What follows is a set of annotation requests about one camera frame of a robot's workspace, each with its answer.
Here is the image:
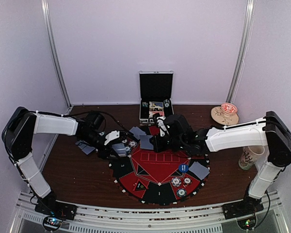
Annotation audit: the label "round wooden board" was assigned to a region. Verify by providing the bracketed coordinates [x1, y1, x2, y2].
[210, 106, 239, 126]

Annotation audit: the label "single card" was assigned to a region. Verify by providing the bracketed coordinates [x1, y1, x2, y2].
[140, 135, 154, 150]

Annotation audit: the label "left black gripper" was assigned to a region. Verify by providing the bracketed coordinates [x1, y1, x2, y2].
[80, 130, 121, 160]

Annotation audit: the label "aluminium poker case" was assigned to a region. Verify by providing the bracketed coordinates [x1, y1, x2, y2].
[139, 71, 174, 124]

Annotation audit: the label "card decks in case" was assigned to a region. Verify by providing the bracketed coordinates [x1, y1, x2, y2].
[149, 101, 164, 117]

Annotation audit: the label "chip stack under right arm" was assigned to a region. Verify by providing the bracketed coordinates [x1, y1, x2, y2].
[238, 146, 265, 170]

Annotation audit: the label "red white patterned bowl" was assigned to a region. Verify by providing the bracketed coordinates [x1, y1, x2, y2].
[221, 102, 238, 115]

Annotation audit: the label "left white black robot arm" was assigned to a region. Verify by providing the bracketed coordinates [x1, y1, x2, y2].
[1, 106, 132, 216]

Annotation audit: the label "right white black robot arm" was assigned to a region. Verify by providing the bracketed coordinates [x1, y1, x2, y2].
[150, 111, 291, 215]

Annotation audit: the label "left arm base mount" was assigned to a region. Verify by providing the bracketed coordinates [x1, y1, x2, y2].
[34, 201, 77, 220]

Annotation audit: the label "aluminium front rail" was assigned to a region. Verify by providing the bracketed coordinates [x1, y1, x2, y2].
[7, 191, 291, 233]

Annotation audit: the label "chip on seat five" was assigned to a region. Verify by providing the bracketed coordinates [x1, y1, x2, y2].
[129, 141, 137, 148]

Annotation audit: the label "blue chip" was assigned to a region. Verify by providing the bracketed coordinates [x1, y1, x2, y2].
[176, 188, 187, 198]

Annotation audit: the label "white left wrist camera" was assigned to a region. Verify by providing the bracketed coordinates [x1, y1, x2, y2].
[104, 131, 120, 146]

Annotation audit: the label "blue checkered card deck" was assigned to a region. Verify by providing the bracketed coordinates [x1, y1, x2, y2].
[112, 143, 127, 157]

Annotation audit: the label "round red black poker mat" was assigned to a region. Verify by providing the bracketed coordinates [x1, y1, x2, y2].
[108, 125, 211, 206]

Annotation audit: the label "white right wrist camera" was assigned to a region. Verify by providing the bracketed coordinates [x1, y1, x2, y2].
[156, 116, 168, 137]

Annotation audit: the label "teal chip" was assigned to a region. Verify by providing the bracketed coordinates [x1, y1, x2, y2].
[125, 146, 132, 154]

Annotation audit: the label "chips in case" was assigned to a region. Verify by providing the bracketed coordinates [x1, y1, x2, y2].
[163, 100, 170, 108]

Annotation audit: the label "blue small blind button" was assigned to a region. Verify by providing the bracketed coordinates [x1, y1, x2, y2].
[178, 164, 189, 173]

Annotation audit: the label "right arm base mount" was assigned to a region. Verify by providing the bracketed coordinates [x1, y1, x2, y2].
[222, 195, 264, 219]

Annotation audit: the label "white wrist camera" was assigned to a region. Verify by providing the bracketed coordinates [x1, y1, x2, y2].
[156, 116, 168, 137]
[104, 131, 120, 146]

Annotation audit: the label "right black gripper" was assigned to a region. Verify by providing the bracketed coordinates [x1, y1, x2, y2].
[150, 133, 186, 153]

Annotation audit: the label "white chip stack near ten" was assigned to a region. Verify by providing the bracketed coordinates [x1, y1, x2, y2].
[171, 177, 182, 187]

